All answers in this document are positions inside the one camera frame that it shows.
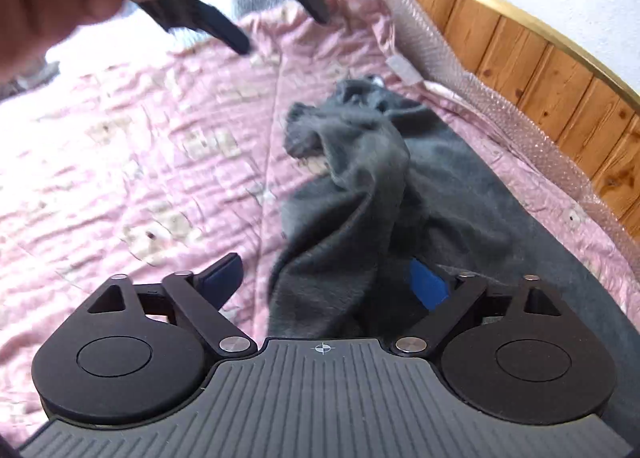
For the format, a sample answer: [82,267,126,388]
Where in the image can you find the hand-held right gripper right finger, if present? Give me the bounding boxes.
[391,258,563,358]

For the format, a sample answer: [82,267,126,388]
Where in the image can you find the white blanket label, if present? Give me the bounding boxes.
[385,56,427,87]

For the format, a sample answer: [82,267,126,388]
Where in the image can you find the dark grey pants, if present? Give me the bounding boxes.
[267,76,640,389]

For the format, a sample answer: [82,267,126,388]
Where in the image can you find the pink printed blanket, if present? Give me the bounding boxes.
[0,0,640,419]

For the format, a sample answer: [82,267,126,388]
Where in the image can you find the clear bubble wrap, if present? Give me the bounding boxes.
[310,0,640,261]

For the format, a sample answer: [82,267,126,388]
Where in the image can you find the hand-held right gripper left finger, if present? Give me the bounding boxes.
[87,253,258,358]

